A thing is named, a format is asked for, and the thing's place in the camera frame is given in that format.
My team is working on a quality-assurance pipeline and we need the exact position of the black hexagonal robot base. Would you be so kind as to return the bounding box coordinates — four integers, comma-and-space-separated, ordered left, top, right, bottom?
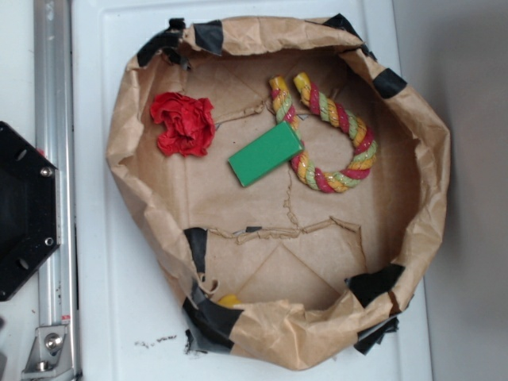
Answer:
1, 122, 60, 302

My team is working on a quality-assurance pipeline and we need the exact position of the green rectangular block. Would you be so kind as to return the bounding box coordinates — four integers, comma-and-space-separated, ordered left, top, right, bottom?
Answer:
228, 121, 304, 187

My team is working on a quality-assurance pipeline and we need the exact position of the brown paper bag tray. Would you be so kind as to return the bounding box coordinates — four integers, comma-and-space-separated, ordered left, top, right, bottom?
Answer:
106, 16, 450, 370

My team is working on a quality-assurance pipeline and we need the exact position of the crumpled red paper ball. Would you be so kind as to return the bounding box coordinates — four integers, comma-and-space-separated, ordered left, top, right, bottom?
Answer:
150, 92, 216, 157

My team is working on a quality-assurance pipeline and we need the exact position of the small yellow object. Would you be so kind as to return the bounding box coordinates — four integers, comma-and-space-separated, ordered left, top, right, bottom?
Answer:
217, 294, 241, 308

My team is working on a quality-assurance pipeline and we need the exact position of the multicolour twisted rope toy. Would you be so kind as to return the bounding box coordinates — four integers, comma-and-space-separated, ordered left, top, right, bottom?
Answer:
291, 72, 378, 193

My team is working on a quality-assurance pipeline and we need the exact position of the aluminium extrusion rail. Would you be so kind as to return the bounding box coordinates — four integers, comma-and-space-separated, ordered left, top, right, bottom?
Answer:
33, 1, 82, 380

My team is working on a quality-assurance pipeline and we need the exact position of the metal corner bracket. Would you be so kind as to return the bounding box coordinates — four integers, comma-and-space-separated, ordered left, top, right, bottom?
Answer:
21, 325, 72, 380

